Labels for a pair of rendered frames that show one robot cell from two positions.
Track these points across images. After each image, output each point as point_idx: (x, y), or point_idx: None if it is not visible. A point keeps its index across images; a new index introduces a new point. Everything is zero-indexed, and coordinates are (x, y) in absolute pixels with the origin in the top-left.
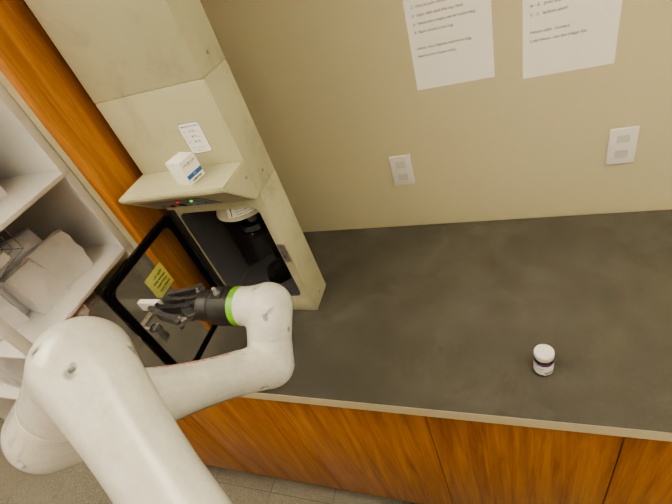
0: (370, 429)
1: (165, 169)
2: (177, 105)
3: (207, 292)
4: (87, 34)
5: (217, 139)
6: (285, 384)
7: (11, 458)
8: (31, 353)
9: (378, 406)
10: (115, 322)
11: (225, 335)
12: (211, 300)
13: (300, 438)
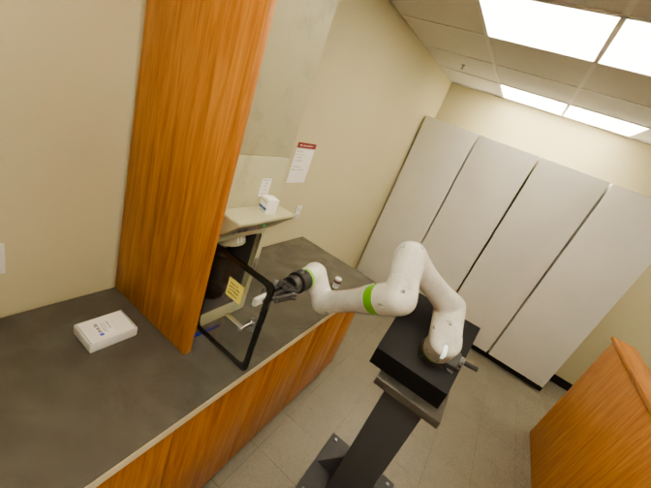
0: (292, 356)
1: (234, 206)
2: (270, 167)
3: (294, 275)
4: (262, 115)
5: (273, 190)
6: (280, 341)
7: (417, 300)
8: (420, 248)
9: (317, 323)
10: (40, 424)
11: (207, 347)
12: (304, 276)
13: (247, 405)
